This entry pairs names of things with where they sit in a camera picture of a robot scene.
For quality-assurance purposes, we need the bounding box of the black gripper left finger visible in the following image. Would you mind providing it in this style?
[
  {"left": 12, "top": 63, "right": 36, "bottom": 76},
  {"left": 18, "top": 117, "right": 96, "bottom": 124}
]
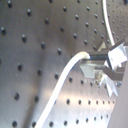
[{"left": 90, "top": 52, "right": 109, "bottom": 60}]

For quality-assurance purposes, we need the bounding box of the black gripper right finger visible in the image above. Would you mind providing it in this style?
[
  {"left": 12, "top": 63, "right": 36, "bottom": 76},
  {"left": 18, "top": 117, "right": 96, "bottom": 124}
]
[{"left": 102, "top": 66, "right": 125, "bottom": 81}]

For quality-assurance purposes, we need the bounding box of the white cable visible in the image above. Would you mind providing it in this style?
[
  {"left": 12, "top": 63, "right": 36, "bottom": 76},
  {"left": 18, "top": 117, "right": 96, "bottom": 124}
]
[{"left": 34, "top": 0, "right": 117, "bottom": 128}]

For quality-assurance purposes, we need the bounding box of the metal cable clip with screw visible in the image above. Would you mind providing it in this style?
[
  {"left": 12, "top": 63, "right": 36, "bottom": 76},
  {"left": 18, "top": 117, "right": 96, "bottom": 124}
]
[{"left": 80, "top": 62, "right": 118, "bottom": 97}]

